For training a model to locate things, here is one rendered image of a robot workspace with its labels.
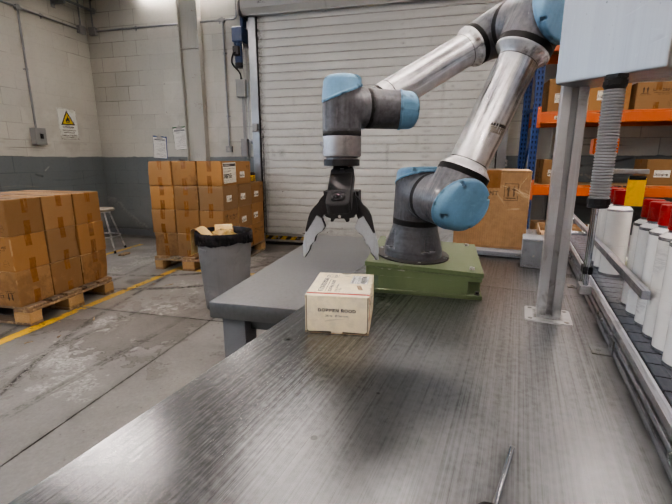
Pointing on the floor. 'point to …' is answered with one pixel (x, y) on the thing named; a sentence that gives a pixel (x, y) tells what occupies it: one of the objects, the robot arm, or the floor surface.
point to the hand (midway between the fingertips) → (339, 260)
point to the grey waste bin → (223, 268)
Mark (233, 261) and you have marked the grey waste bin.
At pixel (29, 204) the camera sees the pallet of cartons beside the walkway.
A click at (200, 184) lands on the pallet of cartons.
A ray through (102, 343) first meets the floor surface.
